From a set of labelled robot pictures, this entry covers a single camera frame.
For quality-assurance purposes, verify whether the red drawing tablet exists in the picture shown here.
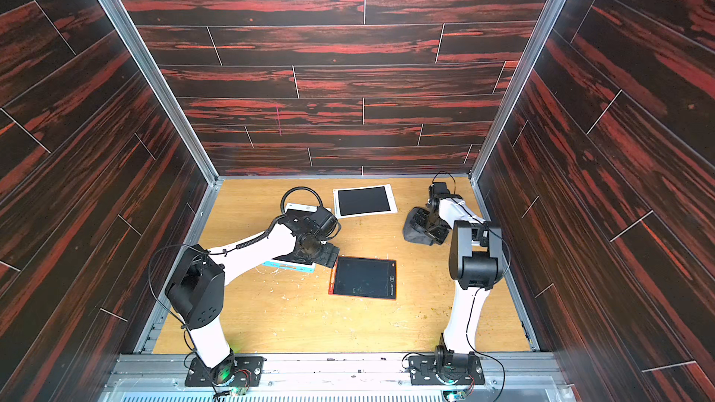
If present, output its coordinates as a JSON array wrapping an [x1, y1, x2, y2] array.
[[329, 256, 397, 300]]

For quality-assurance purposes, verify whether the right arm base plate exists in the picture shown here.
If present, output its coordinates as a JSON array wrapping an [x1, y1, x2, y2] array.
[[401, 353, 485, 386]]

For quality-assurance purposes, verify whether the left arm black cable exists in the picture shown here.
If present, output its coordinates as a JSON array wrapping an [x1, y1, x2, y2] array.
[[146, 185, 342, 347]]

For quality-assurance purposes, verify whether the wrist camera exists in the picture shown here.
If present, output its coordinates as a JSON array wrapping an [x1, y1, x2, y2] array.
[[429, 182, 452, 202], [305, 207, 337, 233]]

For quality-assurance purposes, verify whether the dark grey wiping cloth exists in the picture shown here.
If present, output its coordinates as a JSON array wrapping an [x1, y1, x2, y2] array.
[[402, 207, 451, 246]]

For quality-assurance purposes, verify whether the aluminium frame right post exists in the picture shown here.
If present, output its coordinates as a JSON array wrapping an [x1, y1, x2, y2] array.
[[470, 0, 567, 191]]

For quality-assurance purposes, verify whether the aluminium front rail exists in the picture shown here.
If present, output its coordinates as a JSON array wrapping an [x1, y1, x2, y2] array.
[[99, 353, 578, 401]]

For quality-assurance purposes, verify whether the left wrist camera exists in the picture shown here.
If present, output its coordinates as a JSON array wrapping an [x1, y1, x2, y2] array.
[[305, 207, 337, 233]]

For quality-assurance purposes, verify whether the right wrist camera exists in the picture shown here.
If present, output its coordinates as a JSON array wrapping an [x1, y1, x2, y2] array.
[[429, 182, 452, 202]]

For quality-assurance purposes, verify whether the aluminium frame left post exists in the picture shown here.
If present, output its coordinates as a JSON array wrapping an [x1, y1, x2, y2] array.
[[98, 0, 220, 187]]

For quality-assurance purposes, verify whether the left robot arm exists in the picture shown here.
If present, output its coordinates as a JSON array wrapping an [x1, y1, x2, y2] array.
[[164, 216, 341, 385]]

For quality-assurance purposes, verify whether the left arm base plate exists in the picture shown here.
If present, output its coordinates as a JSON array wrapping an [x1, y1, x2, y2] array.
[[184, 355, 266, 388]]

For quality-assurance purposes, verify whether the white teal drawing tablet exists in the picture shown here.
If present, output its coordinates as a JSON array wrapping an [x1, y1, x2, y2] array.
[[263, 203, 317, 274]]

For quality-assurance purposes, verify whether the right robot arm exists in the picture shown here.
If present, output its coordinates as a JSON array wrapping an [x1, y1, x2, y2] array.
[[413, 194, 505, 373]]

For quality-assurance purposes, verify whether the aluminium frame post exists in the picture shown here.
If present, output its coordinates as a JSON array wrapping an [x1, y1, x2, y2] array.
[[98, 0, 220, 187], [470, 0, 567, 191]]

